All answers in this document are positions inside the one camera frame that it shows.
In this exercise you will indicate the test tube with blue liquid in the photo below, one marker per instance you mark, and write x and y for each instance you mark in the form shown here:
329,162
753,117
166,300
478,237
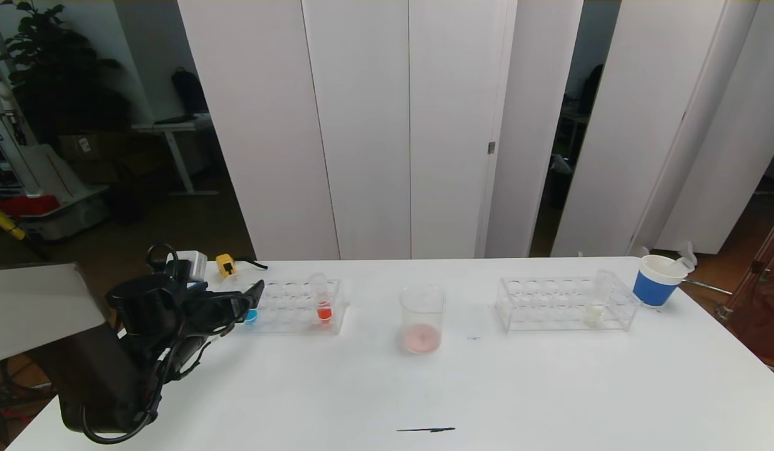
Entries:
251,317

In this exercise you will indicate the potted green plant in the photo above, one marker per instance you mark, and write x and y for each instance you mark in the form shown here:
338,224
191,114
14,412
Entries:
61,81

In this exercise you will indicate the black backpack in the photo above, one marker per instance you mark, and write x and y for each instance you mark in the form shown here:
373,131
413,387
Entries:
189,94

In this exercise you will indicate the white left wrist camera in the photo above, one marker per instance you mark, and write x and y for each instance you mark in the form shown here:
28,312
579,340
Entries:
191,264

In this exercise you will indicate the clear plastic test tube rack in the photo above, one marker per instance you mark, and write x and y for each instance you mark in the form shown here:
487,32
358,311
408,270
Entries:
549,307
292,310

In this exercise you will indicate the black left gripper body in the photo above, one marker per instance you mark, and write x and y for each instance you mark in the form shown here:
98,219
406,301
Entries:
231,304

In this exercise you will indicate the white folding partition screen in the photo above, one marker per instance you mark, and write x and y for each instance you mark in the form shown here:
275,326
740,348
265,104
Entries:
643,125
361,125

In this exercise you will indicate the white desk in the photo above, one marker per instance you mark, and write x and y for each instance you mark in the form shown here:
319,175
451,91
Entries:
173,125

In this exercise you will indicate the test tube with pale liquid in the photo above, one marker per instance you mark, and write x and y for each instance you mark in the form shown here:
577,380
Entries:
595,312

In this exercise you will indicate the cardboard box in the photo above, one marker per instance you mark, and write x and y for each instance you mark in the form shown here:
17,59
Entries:
86,147

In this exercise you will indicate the white floor machine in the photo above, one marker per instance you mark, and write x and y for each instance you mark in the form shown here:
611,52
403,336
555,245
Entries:
48,175

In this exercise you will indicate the yellow tape measure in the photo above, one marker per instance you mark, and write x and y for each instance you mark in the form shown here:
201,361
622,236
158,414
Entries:
225,266

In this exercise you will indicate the thin black stick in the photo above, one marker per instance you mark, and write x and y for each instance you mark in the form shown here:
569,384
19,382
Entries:
424,429

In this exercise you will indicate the clear beaker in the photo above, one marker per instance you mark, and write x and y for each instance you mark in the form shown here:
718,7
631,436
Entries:
422,326

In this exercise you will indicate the red flat object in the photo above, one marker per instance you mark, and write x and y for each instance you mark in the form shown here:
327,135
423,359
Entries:
29,205

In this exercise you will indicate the brown wooden stand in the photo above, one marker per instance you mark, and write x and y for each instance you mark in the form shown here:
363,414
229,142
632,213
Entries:
759,269

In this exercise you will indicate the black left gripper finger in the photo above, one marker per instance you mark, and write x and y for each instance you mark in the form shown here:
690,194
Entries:
227,312
252,297

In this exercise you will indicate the test tube with red liquid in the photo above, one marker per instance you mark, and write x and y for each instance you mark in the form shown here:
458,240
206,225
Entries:
324,310

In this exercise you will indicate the clear plastic test tube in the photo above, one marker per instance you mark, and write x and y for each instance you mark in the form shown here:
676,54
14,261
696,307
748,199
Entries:
680,266

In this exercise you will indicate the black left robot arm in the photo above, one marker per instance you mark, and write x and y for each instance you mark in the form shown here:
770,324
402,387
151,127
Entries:
98,376

